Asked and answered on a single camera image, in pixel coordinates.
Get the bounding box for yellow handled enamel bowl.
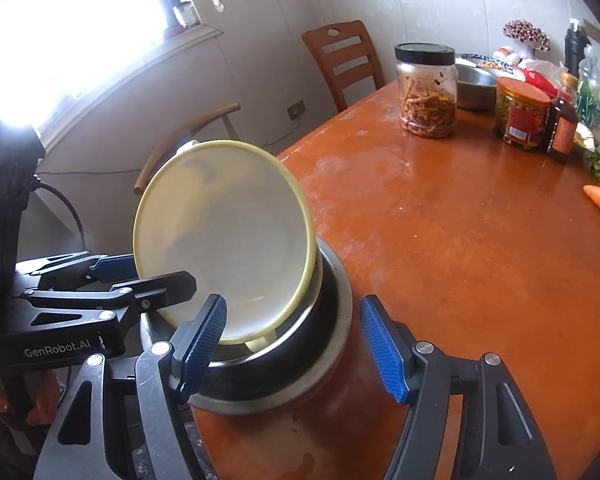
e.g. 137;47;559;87
133;140;317;346

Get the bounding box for large stainless steel bowl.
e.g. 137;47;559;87
186;234;354;416

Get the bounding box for person's left hand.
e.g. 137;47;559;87
0;364;62;428

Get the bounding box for light curved wooden armchair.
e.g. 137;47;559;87
133;102;242;196

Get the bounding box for red-brown slatted wooden chair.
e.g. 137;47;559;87
301;20;386;113

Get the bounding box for plate of yellow food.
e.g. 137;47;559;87
574;122;596;153

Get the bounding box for brown sauce bottle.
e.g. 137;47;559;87
543;72;579;164

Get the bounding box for orange-lidded chili jar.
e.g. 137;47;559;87
494;77;550;152

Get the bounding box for clear bottle green contents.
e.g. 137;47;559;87
576;44;600;130

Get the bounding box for background stainless steel bowl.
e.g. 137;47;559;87
456;64;496;112

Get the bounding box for clear jar black lid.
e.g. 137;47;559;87
394;42;457;139

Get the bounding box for red snack package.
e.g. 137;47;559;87
514;58;573;101

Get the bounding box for patterned ceramic dish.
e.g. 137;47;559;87
457;53;515;73

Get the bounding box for black thermos bottle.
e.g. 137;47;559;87
564;18;591;77

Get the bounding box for dried flower bouquet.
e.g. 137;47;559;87
503;20;550;52

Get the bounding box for black cable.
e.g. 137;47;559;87
31;179;89;253

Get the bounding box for low wall socket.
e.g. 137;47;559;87
287;100;306;122

